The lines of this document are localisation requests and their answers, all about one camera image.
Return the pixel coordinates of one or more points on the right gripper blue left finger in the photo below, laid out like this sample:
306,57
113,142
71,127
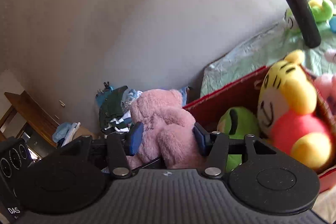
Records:
134,138

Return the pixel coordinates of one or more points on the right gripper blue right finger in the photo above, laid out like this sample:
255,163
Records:
203,139

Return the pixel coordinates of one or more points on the mauve pink teddy plush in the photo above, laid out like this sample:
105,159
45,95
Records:
167,130

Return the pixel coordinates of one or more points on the green brown round plush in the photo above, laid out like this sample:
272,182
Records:
237,122

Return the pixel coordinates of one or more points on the yellow tiger plush red shirt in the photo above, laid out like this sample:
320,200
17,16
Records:
286,114

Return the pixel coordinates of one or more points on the white rabbit plush blue bow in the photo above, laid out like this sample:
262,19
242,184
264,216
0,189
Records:
326,86

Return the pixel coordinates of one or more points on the white fluffy plush dog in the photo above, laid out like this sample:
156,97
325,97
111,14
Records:
330,55

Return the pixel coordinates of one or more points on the pile of folded clothes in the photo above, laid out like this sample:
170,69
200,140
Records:
114,108

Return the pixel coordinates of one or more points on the wooden furniture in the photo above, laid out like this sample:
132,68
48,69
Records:
32,113

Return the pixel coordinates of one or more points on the red cardboard box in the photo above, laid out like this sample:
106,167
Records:
244,92

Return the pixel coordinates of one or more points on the green cartoon bed sheet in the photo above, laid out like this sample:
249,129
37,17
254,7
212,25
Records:
264,49

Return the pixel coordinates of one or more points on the black thermos bottle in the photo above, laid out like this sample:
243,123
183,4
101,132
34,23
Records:
306,22

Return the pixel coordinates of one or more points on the blue glasses case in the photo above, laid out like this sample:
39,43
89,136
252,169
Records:
332,24

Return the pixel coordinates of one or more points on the green frog plush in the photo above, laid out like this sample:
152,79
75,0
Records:
322,10

